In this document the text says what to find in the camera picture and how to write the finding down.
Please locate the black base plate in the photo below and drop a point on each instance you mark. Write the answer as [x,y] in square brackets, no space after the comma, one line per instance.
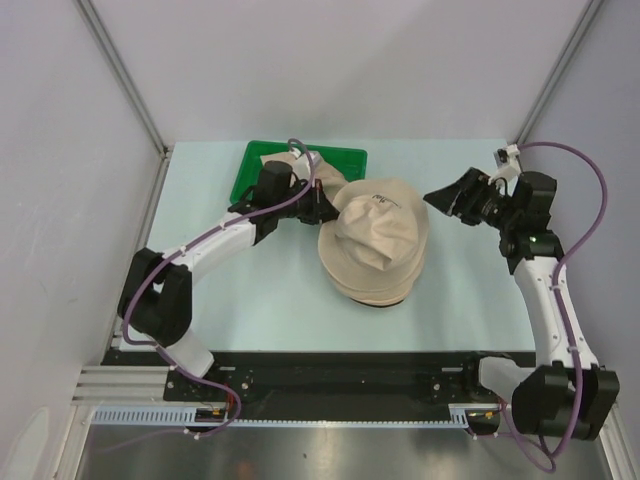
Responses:
[352,386]

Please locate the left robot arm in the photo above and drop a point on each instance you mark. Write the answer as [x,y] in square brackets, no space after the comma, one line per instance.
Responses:
[157,298]

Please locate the green plastic tray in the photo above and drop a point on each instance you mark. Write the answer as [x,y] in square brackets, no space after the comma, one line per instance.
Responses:
[350,162]

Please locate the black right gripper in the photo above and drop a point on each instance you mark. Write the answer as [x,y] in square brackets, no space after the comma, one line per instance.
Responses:
[452,199]

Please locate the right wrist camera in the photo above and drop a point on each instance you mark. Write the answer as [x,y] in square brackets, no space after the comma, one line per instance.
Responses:
[508,165]

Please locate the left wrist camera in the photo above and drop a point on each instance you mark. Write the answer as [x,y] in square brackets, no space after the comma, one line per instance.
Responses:
[303,163]

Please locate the black bucket hat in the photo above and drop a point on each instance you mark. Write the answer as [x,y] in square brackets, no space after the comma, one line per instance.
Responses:
[378,305]

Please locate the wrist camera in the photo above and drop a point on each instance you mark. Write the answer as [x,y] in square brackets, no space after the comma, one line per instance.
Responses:
[508,165]
[303,163]

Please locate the white slotted cable duct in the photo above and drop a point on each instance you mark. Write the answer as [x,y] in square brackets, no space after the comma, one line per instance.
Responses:
[202,417]

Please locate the aluminium frame post left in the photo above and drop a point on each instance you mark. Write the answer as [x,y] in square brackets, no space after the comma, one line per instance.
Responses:
[113,58]

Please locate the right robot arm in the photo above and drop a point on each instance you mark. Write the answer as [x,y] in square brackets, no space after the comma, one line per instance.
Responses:
[567,392]

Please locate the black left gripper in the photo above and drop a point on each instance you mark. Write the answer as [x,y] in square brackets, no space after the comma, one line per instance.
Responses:
[321,210]

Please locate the aluminium frame post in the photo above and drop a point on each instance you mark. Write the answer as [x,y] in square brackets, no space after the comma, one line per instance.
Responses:
[586,20]
[113,58]

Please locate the aluminium frame post right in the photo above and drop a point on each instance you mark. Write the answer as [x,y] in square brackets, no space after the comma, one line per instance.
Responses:
[586,20]

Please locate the beige logo bucket hat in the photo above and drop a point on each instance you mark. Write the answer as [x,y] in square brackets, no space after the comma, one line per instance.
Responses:
[383,227]

